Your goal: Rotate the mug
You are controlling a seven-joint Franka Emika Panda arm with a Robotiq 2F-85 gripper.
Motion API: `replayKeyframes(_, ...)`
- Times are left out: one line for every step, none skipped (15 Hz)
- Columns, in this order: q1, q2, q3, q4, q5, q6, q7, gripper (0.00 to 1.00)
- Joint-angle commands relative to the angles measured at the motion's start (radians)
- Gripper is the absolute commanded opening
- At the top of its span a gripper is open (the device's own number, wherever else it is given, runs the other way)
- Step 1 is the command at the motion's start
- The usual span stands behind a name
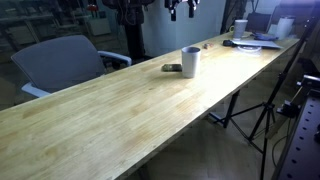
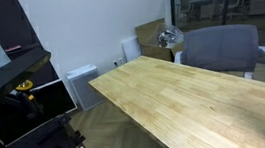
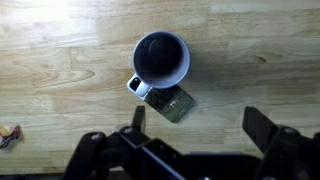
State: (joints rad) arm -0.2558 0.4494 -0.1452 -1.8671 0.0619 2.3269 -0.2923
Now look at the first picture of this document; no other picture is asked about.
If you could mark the small black round object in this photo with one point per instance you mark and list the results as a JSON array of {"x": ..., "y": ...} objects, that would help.
[{"x": 228, "y": 43}]

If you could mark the black perforated breadboard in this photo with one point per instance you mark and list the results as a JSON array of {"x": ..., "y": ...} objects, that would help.
[{"x": 300, "y": 150}]

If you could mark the blue cloth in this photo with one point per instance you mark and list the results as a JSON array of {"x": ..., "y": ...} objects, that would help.
[{"x": 265, "y": 36}]

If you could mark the dark monitor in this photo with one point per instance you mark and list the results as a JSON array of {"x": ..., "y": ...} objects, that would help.
[{"x": 258, "y": 21}]

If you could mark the white ceramic mug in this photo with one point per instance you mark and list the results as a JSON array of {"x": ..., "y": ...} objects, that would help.
[{"x": 191, "y": 65}]

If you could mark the white flat paper pad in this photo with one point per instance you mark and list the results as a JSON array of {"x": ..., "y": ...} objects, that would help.
[{"x": 260, "y": 43}]

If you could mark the small red background item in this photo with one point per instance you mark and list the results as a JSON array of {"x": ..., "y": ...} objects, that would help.
[{"x": 91, "y": 7}]

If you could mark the black table clamp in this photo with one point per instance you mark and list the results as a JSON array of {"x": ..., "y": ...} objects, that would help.
[{"x": 288, "y": 108}]

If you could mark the shiny dark smartphone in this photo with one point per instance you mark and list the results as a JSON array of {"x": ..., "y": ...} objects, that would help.
[{"x": 170, "y": 68}]

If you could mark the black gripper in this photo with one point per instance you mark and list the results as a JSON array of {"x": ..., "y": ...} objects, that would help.
[{"x": 170, "y": 2}]

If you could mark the grey paper cup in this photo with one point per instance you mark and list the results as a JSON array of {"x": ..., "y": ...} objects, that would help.
[{"x": 240, "y": 30}]

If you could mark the black table leg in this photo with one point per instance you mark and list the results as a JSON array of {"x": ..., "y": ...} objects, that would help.
[{"x": 231, "y": 108}]

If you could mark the white paper roll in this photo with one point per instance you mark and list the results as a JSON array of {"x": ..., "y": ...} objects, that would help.
[{"x": 285, "y": 28}]

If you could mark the black background stand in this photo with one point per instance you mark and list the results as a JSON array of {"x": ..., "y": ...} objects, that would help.
[{"x": 133, "y": 36}]

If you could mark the black camera tripod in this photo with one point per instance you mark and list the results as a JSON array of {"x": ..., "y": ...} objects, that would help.
[{"x": 266, "y": 106}]

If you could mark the white background box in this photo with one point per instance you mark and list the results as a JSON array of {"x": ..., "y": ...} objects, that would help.
[{"x": 99, "y": 26}]

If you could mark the small orange red item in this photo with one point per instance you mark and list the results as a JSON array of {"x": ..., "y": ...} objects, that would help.
[{"x": 208, "y": 46}]

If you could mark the grey office chair white armrests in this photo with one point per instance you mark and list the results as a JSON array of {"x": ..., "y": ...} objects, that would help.
[{"x": 60, "y": 63}]

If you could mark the grey topped camera device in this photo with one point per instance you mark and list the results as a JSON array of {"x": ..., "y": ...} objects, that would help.
[{"x": 310, "y": 81}]

